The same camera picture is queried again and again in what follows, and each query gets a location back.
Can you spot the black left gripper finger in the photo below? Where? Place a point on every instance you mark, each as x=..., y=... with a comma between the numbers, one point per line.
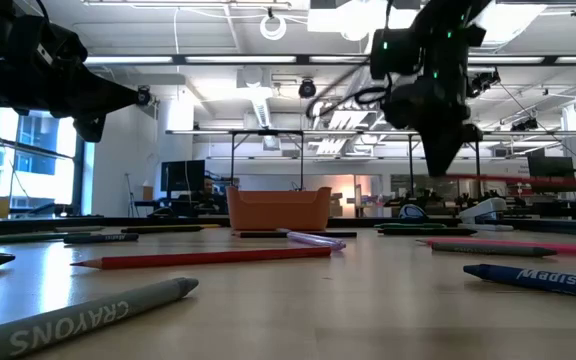
x=108, y=89
x=103, y=105

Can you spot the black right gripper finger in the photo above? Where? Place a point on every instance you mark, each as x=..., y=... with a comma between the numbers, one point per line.
x=434, y=150
x=453, y=147

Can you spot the red pencil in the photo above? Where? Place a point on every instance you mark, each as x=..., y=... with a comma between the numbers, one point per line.
x=518, y=179
x=203, y=258

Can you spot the dark blue crayon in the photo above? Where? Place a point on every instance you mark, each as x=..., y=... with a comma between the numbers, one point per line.
x=98, y=238

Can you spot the clear purple pen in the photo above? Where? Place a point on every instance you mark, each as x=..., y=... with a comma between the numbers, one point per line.
x=318, y=241

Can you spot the pink pencil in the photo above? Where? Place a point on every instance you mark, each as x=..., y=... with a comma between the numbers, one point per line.
x=568, y=248

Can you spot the green pencil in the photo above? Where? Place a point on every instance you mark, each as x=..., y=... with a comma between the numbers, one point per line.
x=18, y=239

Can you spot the blue crayon with white lettering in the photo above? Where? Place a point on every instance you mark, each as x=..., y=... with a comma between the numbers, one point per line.
x=543, y=281

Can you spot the orange plastic bin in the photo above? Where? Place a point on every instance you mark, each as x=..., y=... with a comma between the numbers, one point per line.
x=278, y=212

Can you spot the grey crayon with white lettering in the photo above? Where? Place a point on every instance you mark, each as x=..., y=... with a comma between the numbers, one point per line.
x=93, y=312

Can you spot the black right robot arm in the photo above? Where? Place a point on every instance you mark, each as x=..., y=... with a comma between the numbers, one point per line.
x=433, y=30

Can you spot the black ceiling speaker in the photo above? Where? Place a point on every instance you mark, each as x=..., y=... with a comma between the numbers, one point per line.
x=145, y=96
x=307, y=89

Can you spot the white stapler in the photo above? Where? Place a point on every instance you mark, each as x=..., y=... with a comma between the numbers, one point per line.
x=485, y=210

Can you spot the large window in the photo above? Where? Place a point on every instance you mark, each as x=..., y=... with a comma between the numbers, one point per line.
x=43, y=170

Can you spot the black computer monitor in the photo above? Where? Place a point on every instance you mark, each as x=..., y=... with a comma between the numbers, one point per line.
x=183, y=175
x=550, y=167

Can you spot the long ceiling light bar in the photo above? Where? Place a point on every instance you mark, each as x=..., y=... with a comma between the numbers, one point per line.
x=238, y=59

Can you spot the person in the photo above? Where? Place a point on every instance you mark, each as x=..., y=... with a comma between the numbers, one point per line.
x=208, y=187

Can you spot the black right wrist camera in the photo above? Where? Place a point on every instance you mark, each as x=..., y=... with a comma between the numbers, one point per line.
x=473, y=133

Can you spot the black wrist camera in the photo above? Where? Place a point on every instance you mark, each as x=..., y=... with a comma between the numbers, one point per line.
x=90, y=127
x=473, y=133

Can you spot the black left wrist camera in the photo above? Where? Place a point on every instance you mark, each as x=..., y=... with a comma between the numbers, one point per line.
x=90, y=127

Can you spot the black metal gantry frame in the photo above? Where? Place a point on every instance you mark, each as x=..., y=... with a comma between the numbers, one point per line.
x=268, y=133
x=410, y=170

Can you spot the black ceiling camera rig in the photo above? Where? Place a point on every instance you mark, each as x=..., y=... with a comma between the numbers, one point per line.
x=485, y=82

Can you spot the black aluminium table frame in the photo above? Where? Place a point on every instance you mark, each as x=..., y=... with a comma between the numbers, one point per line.
x=353, y=222

